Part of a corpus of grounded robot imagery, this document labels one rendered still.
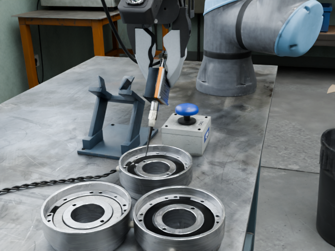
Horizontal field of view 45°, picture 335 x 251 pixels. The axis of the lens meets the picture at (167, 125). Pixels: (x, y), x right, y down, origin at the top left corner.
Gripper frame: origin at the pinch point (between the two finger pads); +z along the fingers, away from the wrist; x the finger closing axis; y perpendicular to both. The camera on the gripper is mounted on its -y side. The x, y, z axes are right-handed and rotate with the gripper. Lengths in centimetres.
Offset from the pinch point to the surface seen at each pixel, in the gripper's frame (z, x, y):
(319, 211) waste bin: 82, -33, 97
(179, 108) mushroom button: 5.8, -2.0, 3.7
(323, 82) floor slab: 94, -38, 332
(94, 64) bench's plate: 13, 41, 52
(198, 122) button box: 8.6, -5.0, 5.0
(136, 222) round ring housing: 9.0, -5.8, -23.4
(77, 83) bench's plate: 13.1, 35.7, 32.3
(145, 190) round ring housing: 10.9, -3.0, -14.5
